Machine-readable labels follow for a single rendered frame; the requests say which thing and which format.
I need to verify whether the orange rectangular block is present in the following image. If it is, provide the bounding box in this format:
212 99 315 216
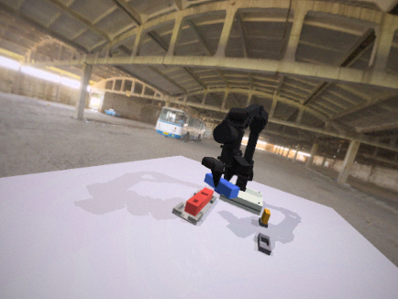
261 208 271 225

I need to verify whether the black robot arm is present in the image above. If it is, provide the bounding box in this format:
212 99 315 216
213 104 269 192

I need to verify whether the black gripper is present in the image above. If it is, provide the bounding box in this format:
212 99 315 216
201 144 242 188

